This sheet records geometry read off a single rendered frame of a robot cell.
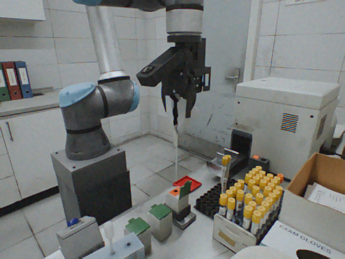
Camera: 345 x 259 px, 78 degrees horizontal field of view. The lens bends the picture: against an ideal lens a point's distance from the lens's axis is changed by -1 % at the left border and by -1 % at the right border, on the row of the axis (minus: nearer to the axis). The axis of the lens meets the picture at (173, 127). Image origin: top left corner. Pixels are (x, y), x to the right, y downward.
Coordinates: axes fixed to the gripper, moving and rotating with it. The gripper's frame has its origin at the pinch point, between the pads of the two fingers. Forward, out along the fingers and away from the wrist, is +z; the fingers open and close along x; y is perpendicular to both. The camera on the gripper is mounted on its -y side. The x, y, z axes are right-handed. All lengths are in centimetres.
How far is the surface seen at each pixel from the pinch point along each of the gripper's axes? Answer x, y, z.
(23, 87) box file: 192, 8, 14
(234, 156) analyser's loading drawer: 1.2, 31.2, 18.8
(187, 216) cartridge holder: -3.5, 0.4, 23.0
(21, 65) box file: 192, 11, -5
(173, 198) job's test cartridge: -0.8, -2.1, 17.3
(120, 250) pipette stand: -6.7, -20.8, 14.4
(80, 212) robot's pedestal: 28.7, -15.0, 32.0
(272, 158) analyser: -9.7, 38.1, 18.2
